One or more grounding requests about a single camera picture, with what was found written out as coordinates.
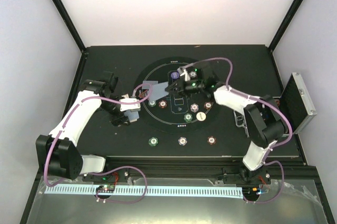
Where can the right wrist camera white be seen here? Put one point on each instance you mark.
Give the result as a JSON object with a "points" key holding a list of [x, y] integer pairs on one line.
{"points": [[183, 74]]}

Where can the aluminium poker case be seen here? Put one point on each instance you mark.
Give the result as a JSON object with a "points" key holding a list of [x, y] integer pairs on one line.
{"points": [[295, 103]]}

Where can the purple round button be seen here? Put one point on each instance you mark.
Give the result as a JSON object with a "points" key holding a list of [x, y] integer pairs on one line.
{"points": [[175, 75]]}

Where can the left circuit board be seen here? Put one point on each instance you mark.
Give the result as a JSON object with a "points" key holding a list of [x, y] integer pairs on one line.
{"points": [[105, 189]]}

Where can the black aluminium rail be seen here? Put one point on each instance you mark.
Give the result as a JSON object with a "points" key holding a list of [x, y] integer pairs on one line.
{"points": [[177, 167]]}

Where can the green chip stack source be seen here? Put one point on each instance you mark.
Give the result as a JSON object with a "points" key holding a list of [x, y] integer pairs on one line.
{"points": [[153, 141]]}

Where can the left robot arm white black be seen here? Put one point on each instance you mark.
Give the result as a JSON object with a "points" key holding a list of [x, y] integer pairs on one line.
{"points": [[57, 152]]}

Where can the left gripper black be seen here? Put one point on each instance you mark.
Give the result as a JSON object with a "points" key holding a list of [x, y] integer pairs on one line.
{"points": [[118, 120]]}

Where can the brown orange chip stack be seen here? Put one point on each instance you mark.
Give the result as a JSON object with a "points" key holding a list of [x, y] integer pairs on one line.
{"points": [[211, 140]]}

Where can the circuit board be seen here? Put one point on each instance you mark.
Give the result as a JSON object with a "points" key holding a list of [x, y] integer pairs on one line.
{"points": [[105, 189], [258, 190]]}

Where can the right circuit board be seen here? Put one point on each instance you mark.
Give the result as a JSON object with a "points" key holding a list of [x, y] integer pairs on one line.
{"points": [[258, 190]]}

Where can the green chips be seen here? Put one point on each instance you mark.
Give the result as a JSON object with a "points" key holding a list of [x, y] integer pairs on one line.
{"points": [[188, 117], [152, 103]]}

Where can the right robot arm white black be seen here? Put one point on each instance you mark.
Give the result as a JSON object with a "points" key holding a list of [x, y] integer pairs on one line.
{"points": [[259, 148]]}

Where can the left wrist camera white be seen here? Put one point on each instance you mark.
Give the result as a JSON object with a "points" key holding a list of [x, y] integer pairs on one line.
{"points": [[131, 104]]}

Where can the dealt card player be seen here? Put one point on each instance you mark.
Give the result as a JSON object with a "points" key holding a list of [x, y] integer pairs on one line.
{"points": [[148, 83]]}

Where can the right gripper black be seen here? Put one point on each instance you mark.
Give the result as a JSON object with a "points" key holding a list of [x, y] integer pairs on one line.
{"points": [[181, 88]]}

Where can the blue chips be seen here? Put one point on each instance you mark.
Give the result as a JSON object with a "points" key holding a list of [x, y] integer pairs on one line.
{"points": [[194, 108], [193, 74]]}

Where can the card being dealt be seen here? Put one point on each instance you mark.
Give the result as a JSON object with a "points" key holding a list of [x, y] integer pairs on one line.
{"points": [[158, 91]]}

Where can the round black poker mat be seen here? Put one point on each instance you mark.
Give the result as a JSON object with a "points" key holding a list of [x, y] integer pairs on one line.
{"points": [[171, 118]]}

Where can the light blue slotted strip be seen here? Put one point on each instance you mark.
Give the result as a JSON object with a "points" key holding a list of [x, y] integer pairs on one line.
{"points": [[155, 191]]}

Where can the red triangular button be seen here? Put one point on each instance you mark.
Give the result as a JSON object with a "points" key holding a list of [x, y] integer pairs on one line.
{"points": [[143, 94]]}

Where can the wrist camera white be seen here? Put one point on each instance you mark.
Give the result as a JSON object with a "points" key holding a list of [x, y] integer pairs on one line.
{"points": [[183, 74], [131, 104]]}

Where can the brown chips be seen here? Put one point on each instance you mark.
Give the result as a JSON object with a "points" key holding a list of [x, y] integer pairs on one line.
{"points": [[208, 105], [162, 104]]}

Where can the white dealer button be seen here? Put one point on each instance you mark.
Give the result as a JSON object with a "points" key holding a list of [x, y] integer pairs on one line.
{"points": [[201, 116]]}

